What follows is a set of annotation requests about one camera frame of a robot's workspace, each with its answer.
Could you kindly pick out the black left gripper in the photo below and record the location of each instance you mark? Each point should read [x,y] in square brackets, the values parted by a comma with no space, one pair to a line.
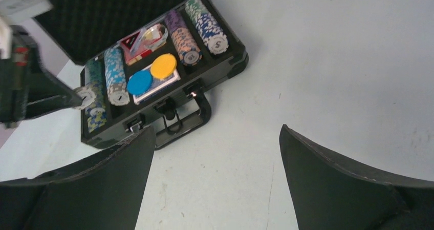
[28,89]

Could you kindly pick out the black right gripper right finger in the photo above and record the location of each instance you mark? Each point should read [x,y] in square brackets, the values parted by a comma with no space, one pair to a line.
[332,191]

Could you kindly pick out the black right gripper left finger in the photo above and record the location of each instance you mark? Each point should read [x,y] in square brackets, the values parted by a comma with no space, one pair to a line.
[102,191]

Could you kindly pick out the grey white poker chip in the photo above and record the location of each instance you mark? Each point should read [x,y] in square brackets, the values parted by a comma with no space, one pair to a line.
[87,96]

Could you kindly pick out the blue round button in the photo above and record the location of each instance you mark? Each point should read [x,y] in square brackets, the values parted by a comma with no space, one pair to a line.
[140,82]

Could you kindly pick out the yellow round button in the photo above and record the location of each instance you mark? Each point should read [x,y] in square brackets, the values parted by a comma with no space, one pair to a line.
[163,66]

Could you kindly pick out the black poker set case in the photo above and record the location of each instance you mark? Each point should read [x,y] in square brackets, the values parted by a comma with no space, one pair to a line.
[84,29]

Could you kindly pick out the light blue grey chip row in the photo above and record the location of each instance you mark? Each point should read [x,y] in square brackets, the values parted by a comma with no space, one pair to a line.
[115,77]

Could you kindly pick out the all in triangle token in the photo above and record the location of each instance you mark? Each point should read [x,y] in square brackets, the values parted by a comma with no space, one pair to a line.
[132,41]

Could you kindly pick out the red playing card deck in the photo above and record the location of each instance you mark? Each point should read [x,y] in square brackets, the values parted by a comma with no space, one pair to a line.
[131,59]

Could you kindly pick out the clear round dealer button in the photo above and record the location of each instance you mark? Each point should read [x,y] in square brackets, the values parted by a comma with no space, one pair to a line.
[154,37]

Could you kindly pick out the purple orange chip row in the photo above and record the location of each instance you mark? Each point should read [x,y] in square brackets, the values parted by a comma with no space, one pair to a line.
[187,49]

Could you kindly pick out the green blue chip row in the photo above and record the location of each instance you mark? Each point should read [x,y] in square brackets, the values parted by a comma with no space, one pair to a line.
[211,33]

